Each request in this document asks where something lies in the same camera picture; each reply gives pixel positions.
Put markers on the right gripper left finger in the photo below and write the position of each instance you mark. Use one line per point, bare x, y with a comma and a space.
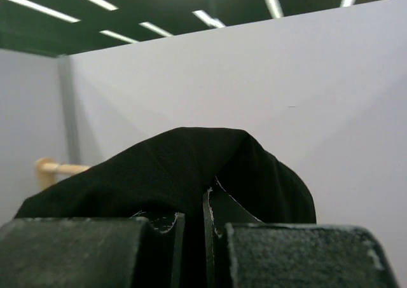
141, 251

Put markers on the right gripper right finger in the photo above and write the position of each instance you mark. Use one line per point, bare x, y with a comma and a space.
242, 251

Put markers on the black trousers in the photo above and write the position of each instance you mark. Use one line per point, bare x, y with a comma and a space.
171, 172

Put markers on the wooden clothes rack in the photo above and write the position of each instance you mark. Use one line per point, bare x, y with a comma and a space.
47, 171

